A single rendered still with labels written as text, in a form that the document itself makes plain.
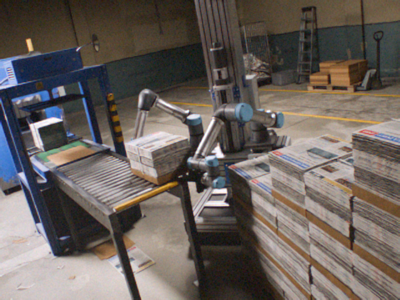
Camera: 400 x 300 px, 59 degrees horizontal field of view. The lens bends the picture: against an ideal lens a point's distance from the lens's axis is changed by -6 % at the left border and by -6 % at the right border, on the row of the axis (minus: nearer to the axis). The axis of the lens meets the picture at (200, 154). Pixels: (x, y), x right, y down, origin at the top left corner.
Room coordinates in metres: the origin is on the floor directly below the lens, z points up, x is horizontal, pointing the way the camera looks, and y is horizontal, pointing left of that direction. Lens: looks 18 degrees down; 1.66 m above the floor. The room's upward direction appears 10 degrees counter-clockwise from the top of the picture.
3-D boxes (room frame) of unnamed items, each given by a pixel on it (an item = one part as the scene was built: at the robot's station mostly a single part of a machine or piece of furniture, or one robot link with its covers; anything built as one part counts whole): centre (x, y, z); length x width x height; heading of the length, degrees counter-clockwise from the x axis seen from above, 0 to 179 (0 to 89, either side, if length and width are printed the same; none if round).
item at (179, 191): (2.69, 0.50, 0.74); 1.34 x 0.05 x 0.12; 34
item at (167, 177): (2.28, 0.22, 0.83); 0.29 x 0.16 x 0.04; 124
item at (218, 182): (2.04, -0.06, 0.81); 0.11 x 0.08 x 0.09; 34
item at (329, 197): (1.28, -0.62, 0.95); 0.38 x 0.29 x 0.23; 105
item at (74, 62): (3.40, 1.28, 1.65); 0.60 x 0.45 x 0.20; 124
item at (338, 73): (7.96, -3.36, 0.28); 1.20 x 0.83 x 0.57; 34
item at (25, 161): (2.91, 1.47, 0.77); 0.09 x 0.09 x 1.55; 34
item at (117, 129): (3.34, 0.71, 1.05); 0.05 x 0.05 x 0.45; 34
